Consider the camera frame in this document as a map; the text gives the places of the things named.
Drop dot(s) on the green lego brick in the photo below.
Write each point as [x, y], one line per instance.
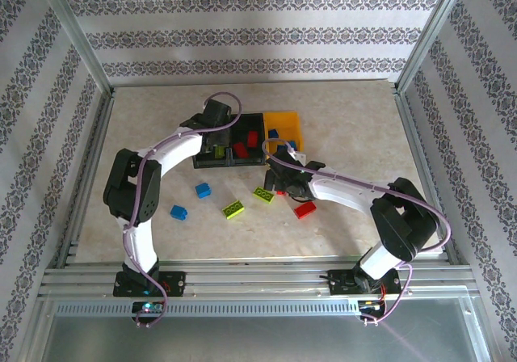
[219, 152]
[234, 209]
[263, 194]

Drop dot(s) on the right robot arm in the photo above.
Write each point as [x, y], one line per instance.
[347, 192]

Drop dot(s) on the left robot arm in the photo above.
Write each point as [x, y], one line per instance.
[173, 150]

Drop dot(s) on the black plastic storage bin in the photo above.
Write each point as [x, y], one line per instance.
[210, 163]
[242, 162]

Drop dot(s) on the yellow plastic storage bin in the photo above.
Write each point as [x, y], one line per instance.
[282, 119]

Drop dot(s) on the right controller board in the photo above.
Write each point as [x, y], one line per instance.
[371, 304]

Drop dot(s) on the grey metal panel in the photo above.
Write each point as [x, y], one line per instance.
[258, 342]

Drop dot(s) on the left controller board with LED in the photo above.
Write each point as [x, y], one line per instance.
[155, 308]

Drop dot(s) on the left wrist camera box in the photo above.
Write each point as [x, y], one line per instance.
[216, 111]

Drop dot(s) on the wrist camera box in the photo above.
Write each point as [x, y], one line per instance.
[298, 156]
[216, 111]

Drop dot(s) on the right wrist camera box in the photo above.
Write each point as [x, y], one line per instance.
[298, 156]

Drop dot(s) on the aluminium mounting rail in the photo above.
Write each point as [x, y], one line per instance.
[258, 281]

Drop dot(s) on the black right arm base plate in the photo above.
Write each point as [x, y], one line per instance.
[339, 283]

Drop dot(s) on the aluminium side rail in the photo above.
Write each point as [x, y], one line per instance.
[423, 168]
[87, 176]

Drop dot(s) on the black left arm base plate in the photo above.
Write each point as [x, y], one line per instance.
[175, 283]

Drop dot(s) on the aluminium frame post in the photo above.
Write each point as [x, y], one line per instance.
[80, 34]
[428, 34]

